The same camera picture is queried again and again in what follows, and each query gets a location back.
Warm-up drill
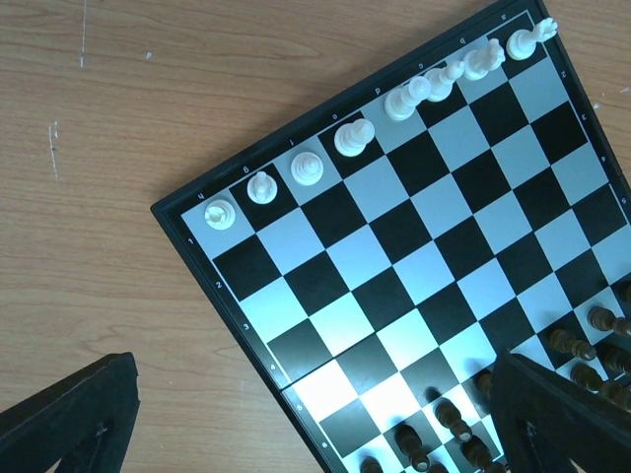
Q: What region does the black and silver chessboard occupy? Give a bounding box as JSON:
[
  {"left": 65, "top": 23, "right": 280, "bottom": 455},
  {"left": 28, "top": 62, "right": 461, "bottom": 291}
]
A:
[{"left": 152, "top": 1, "right": 630, "bottom": 472}]

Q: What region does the white chess knight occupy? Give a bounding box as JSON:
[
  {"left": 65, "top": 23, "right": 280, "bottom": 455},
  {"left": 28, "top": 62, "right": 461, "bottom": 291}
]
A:
[{"left": 463, "top": 38, "right": 506, "bottom": 81}]

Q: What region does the brown chess piece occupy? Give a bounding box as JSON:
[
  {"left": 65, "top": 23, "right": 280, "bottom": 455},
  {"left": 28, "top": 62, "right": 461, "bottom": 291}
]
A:
[
  {"left": 603, "top": 346, "right": 631, "bottom": 375},
  {"left": 571, "top": 364, "right": 630, "bottom": 411},
  {"left": 549, "top": 329, "right": 596, "bottom": 361},
  {"left": 435, "top": 399, "right": 473, "bottom": 443},
  {"left": 395, "top": 425, "right": 430, "bottom": 472},
  {"left": 461, "top": 436, "right": 507, "bottom": 473},
  {"left": 588, "top": 306, "right": 631, "bottom": 338},
  {"left": 360, "top": 457, "right": 383, "bottom": 473}
]

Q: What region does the white chess bishop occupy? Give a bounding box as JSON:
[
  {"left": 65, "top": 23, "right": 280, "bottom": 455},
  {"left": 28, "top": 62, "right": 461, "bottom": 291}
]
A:
[{"left": 424, "top": 61, "right": 464, "bottom": 102}]

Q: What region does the white chess rook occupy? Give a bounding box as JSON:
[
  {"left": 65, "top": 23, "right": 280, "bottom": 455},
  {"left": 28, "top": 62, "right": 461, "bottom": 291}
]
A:
[{"left": 506, "top": 17, "right": 558, "bottom": 61}]

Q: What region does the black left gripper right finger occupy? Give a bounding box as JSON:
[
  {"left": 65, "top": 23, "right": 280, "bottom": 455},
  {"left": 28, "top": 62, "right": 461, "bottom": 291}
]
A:
[{"left": 490, "top": 353, "right": 630, "bottom": 472}]

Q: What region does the white chess piece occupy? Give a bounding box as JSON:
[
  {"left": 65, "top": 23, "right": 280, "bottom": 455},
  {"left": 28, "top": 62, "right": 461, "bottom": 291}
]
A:
[
  {"left": 334, "top": 118, "right": 376, "bottom": 157},
  {"left": 204, "top": 199, "right": 236, "bottom": 231},
  {"left": 246, "top": 170, "right": 278, "bottom": 205},
  {"left": 384, "top": 77, "right": 432, "bottom": 121},
  {"left": 290, "top": 152, "right": 324, "bottom": 186}
]

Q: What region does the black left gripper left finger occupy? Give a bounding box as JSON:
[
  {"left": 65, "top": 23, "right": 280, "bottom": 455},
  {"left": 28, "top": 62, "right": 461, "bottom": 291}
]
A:
[{"left": 1, "top": 352, "right": 140, "bottom": 472}]

